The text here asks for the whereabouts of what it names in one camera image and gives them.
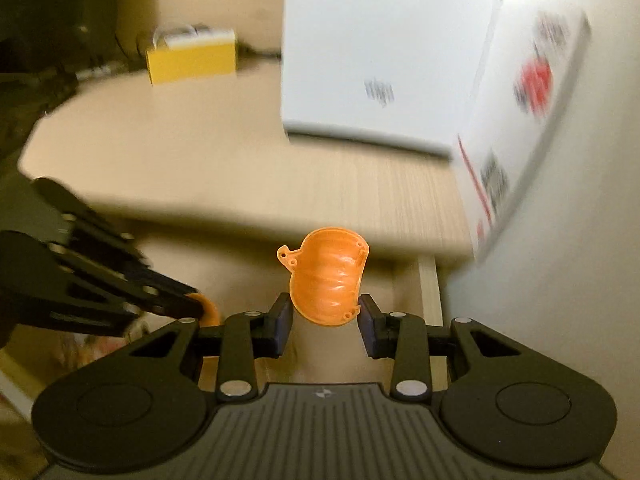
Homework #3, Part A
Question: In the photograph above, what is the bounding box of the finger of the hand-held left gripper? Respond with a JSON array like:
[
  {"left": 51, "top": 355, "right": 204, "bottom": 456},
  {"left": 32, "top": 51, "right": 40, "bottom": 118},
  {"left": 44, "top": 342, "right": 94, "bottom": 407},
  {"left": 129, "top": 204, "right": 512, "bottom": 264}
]
[
  {"left": 0, "top": 230, "right": 205, "bottom": 346},
  {"left": 32, "top": 177, "right": 151, "bottom": 271}
]

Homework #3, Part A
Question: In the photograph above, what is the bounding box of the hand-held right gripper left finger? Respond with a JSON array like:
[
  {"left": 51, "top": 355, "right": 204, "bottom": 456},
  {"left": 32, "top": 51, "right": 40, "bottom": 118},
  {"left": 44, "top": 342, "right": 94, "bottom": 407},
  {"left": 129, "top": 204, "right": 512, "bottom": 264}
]
[{"left": 117, "top": 292, "right": 296, "bottom": 403}]

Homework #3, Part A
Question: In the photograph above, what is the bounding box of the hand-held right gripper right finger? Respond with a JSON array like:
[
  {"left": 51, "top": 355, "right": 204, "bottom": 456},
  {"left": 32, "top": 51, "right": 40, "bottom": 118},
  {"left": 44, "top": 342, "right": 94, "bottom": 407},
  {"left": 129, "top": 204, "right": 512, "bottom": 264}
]
[{"left": 357, "top": 294, "right": 531, "bottom": 403}]

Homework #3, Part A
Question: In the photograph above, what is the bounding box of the orange round object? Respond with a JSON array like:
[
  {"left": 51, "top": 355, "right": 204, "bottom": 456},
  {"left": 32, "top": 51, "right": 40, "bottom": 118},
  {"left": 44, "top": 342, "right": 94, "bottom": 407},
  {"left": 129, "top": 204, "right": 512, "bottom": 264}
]
[{"left": 192, "top": 292, "right": 221, "bottom": 391}]

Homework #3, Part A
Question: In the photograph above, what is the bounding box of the orange plastic pumpkin shell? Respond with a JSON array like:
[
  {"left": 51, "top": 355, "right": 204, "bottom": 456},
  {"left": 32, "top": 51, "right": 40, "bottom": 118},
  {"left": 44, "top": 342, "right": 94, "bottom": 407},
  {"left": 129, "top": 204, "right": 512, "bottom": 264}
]
[{"left": 276, "top": 227, "right": 371, "bottom": 327}]

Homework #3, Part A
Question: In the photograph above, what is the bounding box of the pile of colourful small toys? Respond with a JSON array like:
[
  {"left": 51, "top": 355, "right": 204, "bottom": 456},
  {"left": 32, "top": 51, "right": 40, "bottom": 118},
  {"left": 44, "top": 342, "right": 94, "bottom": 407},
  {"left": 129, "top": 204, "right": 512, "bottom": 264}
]
[{"left": 57, "top": 310, "right": 151, "bottom": 367}]

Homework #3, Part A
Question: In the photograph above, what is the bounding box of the yellow box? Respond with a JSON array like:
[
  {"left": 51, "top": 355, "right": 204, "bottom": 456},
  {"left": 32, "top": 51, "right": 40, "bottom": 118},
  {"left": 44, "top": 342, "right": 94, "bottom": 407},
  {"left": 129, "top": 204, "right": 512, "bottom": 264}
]
[{"left": 146, "top": 29, "right": 237, "bottom": 85}]

